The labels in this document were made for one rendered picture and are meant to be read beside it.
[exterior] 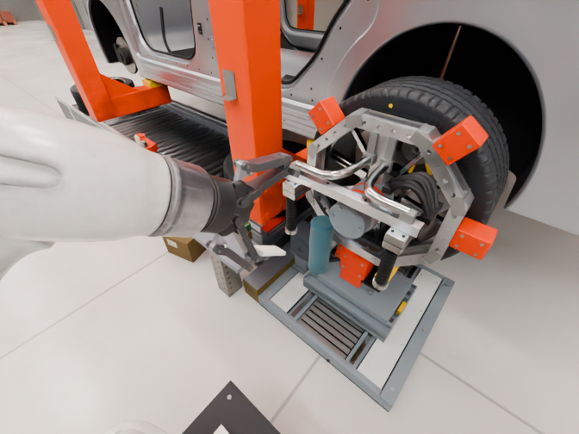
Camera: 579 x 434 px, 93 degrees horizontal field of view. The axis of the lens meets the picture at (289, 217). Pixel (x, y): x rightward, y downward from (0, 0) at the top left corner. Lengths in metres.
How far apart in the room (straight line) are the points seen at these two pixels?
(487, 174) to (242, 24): 0.81
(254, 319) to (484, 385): 1.14
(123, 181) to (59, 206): 0.05
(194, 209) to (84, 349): 1.59
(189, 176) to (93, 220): 0.10
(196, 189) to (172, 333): 1.43
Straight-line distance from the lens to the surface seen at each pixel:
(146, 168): 0.28
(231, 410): 1.17
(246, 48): 1.00
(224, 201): 0.34
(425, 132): 0.82
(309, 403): 1.47
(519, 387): 1.82
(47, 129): 0.27
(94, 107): 2.85
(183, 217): 0.31
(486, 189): 0.93
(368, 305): 1.45
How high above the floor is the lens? 1.42
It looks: 41 degrees down
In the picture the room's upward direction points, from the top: straight up
